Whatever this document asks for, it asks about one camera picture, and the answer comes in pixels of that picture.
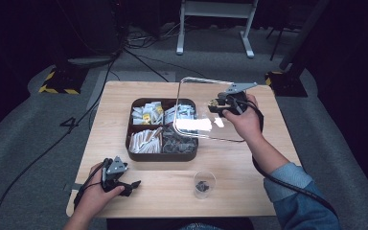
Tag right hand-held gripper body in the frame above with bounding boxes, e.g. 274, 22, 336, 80
218, 81, 259, 115

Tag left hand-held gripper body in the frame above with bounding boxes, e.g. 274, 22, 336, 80
101, 155, 129, 194

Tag clear box lid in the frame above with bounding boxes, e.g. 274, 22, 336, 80
172, 76, 247, 143

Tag dark brown compartment box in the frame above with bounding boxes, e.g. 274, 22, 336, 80
125, 97, 199, 162

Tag dark tea packet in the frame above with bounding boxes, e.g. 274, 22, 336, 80
195, 180, 211, 193

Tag clear plastic cup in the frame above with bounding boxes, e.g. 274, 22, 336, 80
193, 171, 217, 199

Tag person's right hand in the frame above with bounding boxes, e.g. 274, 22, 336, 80
222, 93, 265, 145

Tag person's left hand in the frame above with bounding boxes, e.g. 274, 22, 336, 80
73, 162, 126, 219

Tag pile of white red packets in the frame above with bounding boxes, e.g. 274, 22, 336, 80
164, 103, 196, 126

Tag grey tape piece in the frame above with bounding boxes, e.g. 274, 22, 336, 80
62, 182, 84, 192

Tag pile of white brown sticks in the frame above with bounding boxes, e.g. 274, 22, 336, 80
128, 126, 164, 153

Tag pile of dark packets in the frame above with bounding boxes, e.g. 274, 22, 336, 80
161, 124, 197, 153

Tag yellow black striped stand base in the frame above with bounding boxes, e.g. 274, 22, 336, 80
37, 65, 89, 96
264, 70, 309, 98

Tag pile of white yellow packets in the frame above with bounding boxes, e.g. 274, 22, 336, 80
131, 101, 165, 127

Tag black tripod stand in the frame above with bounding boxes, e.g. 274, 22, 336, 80
265, 24, 301, 62

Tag person's blue jeans leg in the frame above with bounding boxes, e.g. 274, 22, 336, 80
178, 221, 225, 230

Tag right hand-held gripper cable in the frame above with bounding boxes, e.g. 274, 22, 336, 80
234, 99, 338, 216

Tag hand-held gripper cable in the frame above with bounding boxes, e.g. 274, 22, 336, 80
73, 157, 109, 210
234, 99, 338, 216

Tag left hand-held gripper cable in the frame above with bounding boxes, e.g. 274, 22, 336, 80
73, 157, 109, 210

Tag thin black floor cable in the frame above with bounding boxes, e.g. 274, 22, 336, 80
138, 55, 209, 80

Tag long black floor cable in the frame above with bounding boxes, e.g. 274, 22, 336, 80
0, 57, 120, 230

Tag white desk frame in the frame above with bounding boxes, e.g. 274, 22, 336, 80
175, 0, 259, 59

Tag grey slanted metal post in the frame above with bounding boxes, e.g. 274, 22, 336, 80
279, 0, 331, 71

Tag tangle of floor cables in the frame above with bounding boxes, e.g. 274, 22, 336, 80
124, 22, 180, 50

